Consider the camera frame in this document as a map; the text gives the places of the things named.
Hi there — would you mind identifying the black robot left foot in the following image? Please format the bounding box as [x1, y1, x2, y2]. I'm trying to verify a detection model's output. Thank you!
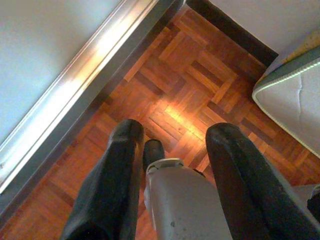
[142, 139, 166, 171]

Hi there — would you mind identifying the grey quilted mattress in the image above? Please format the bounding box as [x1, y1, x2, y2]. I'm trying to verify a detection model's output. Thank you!
[251, 29, 320, 160]

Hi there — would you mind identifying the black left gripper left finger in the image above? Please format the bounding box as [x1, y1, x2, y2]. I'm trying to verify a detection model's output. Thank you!
[59, 118, 146, 240]

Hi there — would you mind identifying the grey robot left leg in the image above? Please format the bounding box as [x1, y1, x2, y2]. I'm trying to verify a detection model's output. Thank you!
[144, 157, 233, 240]

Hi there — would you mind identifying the silver metal door rail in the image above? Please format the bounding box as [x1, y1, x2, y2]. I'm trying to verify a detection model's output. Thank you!
[0, 0, 187, 221]

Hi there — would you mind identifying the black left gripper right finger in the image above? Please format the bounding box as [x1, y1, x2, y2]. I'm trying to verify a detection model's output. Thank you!
[204, 121, 320, 240]

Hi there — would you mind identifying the dark wooden skirting board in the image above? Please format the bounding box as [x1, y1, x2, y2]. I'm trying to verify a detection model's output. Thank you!
[186, 0, 280, 68]

